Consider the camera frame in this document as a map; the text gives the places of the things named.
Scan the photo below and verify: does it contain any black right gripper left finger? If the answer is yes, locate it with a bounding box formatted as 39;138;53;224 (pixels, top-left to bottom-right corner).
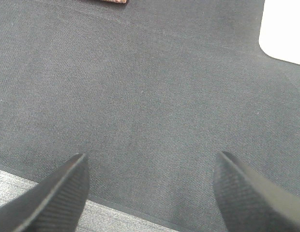
0;154;90;232

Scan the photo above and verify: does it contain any brown microfiber towel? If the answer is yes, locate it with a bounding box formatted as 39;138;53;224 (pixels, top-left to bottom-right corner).
99;0;127;4

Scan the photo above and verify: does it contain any black table cloth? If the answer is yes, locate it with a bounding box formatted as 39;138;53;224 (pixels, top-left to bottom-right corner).
0;0;300;232

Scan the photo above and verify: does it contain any white plastic bin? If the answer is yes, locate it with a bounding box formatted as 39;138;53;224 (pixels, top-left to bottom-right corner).
258;0;300;65

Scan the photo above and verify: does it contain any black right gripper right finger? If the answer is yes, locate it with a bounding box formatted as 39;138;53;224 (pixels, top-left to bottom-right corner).
213;151;300;232

